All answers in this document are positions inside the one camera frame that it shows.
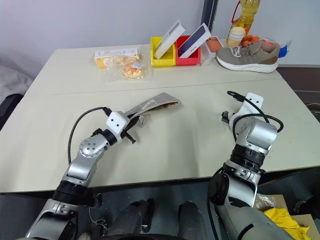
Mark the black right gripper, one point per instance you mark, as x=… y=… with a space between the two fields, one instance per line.
x=225 y=116

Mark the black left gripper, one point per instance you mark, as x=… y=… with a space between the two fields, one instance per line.
x=129 y=138

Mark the grey grid pouch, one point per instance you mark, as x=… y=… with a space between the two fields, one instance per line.
x=160 y=98

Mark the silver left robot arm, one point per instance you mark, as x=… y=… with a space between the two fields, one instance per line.
x=82 y=167

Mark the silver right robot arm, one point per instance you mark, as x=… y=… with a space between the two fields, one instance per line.
x=262 y=132

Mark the wrapped round bun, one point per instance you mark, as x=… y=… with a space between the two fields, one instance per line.
x=132 y=72

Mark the small wrapped bread pack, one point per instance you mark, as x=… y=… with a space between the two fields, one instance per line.
x=125 y=59

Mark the yellow and white carton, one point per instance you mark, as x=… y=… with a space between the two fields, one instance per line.
x=103 y=62

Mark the yellow plastic bin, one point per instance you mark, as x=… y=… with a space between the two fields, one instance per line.
x=162 y=62

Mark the taupe sneaker with white sole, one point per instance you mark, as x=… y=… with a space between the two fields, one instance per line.
x=250 y=55

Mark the red plastic bin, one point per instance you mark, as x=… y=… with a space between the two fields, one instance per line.
x=187 y=60

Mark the orange and white box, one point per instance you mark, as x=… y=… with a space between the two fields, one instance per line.
x=213 y=45

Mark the small jar with lid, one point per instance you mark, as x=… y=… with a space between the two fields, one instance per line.
x=236 y=37

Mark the orange snack bag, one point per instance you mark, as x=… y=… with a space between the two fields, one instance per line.
x=252 y=38

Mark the dark purple phone box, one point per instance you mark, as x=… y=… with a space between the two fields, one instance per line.
x=195 y=40

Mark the blue and white packet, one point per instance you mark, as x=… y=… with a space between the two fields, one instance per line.
x=285 y=50

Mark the white flat carton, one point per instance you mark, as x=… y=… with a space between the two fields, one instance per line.
x=170 y=37

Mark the dark rounded shape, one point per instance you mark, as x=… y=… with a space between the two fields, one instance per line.
x=191 y=220
x=132 y=217

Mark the brown cardboard box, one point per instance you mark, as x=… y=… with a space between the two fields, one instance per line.
x=280 y=200

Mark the cooking oil bottle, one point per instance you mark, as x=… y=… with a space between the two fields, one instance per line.
x=247 y=15

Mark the yellow cloth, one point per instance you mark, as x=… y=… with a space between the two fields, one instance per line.
x=285 y=222

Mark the white cloth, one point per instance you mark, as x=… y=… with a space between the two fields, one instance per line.
x=12 y=80

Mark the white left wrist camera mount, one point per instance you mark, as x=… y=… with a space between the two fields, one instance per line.
x=116 y=122

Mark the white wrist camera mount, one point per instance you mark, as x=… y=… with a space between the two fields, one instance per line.
x=116 y=122
x=250 y=106

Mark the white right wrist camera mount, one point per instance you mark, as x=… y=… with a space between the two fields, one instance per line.
x=250 y=106

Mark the dark upright post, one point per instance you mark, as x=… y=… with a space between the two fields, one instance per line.
x=208 y=15

